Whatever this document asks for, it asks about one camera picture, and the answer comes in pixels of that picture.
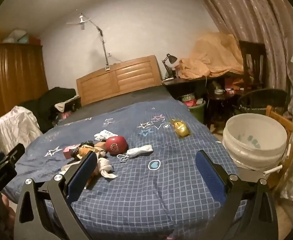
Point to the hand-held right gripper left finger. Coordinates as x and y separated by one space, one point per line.
82 177

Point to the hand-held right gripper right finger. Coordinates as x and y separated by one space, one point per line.
209 175

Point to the white blue printed packet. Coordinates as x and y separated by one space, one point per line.
104 134

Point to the white plastic bucket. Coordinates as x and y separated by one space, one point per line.
254 152

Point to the gold foil packet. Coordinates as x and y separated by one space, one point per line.
181 128

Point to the white crumpled tissue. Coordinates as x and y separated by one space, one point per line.
104 167

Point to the red round ball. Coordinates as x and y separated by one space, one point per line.
116 144

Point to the white crumpled cloth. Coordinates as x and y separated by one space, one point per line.
14 127

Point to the green waste bin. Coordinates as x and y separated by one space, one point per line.
197 113

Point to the blue checked blanket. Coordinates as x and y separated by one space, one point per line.
149 192

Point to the white face mask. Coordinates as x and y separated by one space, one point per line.
140 151

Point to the dark round stool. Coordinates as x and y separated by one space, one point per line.
219 105

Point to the black clothes pile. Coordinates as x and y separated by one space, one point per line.
46 105

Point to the dark grey mattress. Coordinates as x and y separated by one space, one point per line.
116 102

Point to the light wooden chair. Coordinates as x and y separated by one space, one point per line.
290 130

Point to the dark wooden desk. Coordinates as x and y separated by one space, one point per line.
186 82

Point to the wooden wardrobe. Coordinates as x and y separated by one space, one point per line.
14 75

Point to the wooden headboard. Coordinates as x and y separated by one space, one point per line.
121 80

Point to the orange cloth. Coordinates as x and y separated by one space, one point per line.
211 55

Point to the dark wooden chair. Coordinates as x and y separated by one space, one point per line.
252 62

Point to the black desk lamp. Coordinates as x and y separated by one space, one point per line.
167 60

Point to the white plastic bag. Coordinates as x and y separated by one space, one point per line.
16 36

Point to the white ceiling fan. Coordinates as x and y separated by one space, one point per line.
82 21

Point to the patterned curtain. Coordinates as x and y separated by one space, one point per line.
249 12

